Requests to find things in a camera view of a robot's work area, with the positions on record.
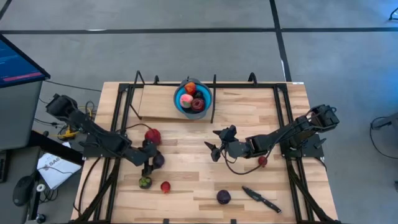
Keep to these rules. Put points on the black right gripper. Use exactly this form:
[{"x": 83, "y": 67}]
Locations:
[{"x": 237, "y": 148}]

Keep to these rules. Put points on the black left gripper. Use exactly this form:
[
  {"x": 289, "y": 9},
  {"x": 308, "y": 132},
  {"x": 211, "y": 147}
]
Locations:
[{"x": 148, "y": 155}]

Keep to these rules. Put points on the red round fruit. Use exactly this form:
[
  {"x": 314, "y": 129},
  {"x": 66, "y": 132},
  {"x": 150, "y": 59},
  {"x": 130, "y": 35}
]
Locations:
[{"x": 153, "y": 136}]

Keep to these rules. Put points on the dark green fruit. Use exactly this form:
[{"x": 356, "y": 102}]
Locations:
[{"x": 145, "y": 183}]

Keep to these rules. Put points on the small red fruit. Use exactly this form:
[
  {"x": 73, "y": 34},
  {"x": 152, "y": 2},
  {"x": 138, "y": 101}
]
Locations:
[
  {"x": 262, "y": 161},
  {"x": 165, "y": 187}
]

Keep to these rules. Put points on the large dark red fruit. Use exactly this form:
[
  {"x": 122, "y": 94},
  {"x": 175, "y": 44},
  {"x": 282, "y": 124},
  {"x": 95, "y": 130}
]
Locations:
[{"x": 198, "y": 105}]

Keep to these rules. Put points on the pink fruit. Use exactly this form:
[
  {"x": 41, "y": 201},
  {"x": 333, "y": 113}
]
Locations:
[{"x": 186, "y": 101}]

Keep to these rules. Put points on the orange peach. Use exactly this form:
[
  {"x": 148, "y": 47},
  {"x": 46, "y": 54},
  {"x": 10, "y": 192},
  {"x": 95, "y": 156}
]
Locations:
[{"x": 190, "y": 88}]

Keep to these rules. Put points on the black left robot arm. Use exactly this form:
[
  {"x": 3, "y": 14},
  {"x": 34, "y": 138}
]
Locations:
[{"x": 93, "y": 132}]

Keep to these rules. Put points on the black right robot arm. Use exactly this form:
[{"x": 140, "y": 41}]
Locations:
[{"x": 280, "y": 135}]

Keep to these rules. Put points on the wooden riser board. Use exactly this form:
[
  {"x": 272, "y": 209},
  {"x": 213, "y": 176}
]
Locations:
[{"x": 158, "y": 102}]

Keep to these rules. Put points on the blue collapsible bowl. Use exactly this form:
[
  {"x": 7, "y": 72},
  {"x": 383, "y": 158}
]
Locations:
[{"x": 178, "y": 99}]

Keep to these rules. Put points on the black table edge clamp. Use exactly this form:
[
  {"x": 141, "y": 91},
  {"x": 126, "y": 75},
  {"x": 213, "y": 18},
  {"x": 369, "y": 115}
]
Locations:
[
  {"x": 166, "y": 221},
  {"x": 233, "y": 221}
]

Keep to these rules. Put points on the black knife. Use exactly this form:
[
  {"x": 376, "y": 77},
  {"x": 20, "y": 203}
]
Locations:
[{"x": 258, "y": 196}]

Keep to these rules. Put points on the black desk bar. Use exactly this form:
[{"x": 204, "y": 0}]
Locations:
[{"x": 59, "y": 147}]

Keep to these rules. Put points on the white paper booklet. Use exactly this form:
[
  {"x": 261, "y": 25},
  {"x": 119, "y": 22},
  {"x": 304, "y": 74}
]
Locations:
[{"x": 57, "y": 172}]

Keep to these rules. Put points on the white tape roll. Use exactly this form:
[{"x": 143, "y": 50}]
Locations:
[{"x": 37, "y": 187}]

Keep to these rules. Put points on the black round knob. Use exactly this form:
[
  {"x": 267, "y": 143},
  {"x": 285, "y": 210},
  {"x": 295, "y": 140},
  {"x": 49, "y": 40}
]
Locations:
[{"x": 40, "y": 218}]

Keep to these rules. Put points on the black computer mouse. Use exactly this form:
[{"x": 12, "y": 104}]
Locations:
[{"x": 23, "y": 190}]

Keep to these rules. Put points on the black keyboard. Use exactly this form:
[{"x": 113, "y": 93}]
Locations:
[{"x": 3, "y": 168}]

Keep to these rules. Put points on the monitor with blue screen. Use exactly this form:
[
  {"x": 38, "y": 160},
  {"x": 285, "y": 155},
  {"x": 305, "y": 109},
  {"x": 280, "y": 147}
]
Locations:
[{"x": 15, "y": 62}]

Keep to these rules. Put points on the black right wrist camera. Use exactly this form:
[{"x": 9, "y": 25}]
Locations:
[{"x": 230, "y": 132}]

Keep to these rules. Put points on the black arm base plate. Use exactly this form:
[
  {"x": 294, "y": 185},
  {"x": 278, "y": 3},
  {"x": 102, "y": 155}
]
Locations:
[
  {"x": 93, "y": 152},
  {"x": 312, "y": 149}
]

